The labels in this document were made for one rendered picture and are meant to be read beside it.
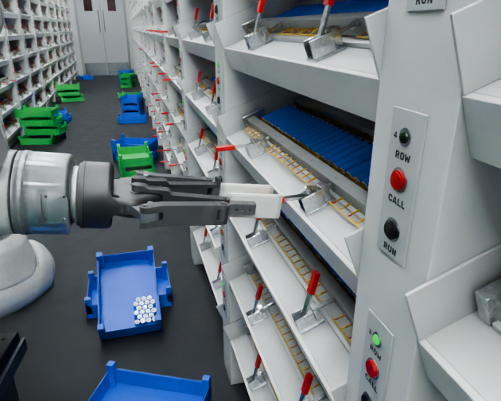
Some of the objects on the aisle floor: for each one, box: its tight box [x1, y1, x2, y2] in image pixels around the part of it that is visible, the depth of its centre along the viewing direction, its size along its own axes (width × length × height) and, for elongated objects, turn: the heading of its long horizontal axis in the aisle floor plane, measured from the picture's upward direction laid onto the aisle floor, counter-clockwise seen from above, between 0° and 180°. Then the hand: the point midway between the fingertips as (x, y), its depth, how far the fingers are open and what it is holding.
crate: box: [96, 246, 162, 341], centre depth 150 cm, size 30×20×8 cm
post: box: [177, 0, 216, 265], centre depth 160 cm, size 20×9×174 cm, turn 106°
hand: (250, 200), depth 54 cm, fingers open, 3 cm apart
